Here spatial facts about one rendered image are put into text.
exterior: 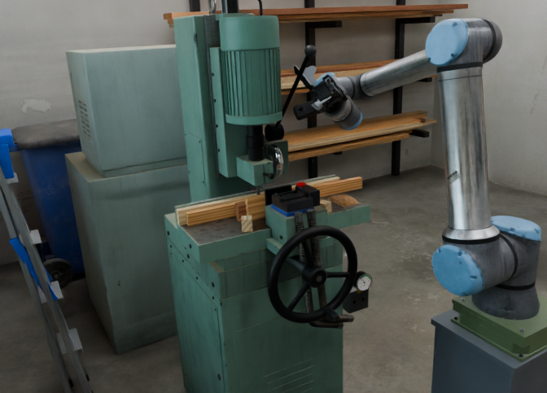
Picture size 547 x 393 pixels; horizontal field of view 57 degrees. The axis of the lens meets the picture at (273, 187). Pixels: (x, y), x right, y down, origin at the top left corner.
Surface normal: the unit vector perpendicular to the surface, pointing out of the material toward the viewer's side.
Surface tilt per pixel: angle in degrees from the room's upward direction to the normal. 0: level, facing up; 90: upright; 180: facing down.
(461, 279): 94
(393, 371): 0
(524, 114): 90
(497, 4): 90
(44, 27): 90
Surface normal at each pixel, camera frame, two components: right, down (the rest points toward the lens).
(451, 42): -0.86, 0.05
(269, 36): 0.62, 0.22
